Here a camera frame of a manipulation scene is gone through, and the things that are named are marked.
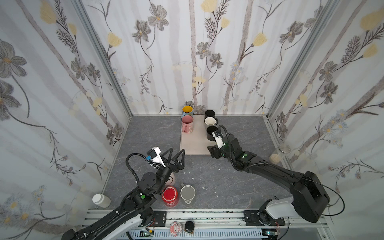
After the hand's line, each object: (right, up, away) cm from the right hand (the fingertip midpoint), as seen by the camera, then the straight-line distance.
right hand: (211, 140), depth 83 cm
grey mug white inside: (+2, +12, +24) cm, 27 cm away
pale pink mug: (-19, -17, -18) cm, 31 cm away
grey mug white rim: (-13, -25, -11) cm, 30 cm away
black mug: (+2, +19, +28) cm, 34 cm away
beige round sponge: (+41, -12, +10) cm, 44 cm away
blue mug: (-15, +21, +29) cm, 39 cm away
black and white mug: (0, +6, +15) cm, 16 cm away
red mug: (-22, -27, -10) cm, 36 cm away
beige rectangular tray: (-8, -4, +22) cm, 24 cm away
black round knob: (-12, -36, -20) cm, 42 cm away
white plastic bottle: (-55, -29, -11) cm, 63 cm away
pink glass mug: (-15, +10, +18) cm, 26 cm away
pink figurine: (-18, -40, -14) cm, 46 cm away
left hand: (-18, -2, -15) cm, 24 cm away
